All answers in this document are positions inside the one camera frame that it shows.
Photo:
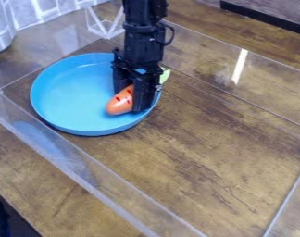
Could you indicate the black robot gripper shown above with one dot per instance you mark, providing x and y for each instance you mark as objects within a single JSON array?
[{"x": 135, "y": 62}]

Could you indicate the orange toy carrot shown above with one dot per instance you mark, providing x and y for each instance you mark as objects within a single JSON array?
[{"x": 120, "y": 102}]

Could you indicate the blue round tray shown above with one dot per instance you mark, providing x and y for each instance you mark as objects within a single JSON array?
[{"x": 69, "y": 95}]

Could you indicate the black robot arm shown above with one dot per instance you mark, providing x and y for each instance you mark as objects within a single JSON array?
[{"x": 144, "y": 12}]

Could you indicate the grey patterned curtain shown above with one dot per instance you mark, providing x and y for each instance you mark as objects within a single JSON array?
[{"x": 20, "y": 14}]

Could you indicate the clear acrylic front barrier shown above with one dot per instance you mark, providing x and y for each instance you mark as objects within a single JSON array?
[{"x": 147, "y": 215}]

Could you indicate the black bar at back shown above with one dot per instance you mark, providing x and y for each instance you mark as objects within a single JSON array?
[{"x": 252, "y": 14}]

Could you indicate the clear acrylic corner bracket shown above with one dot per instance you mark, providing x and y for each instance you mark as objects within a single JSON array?
[{"x": 101, "y": 27}]

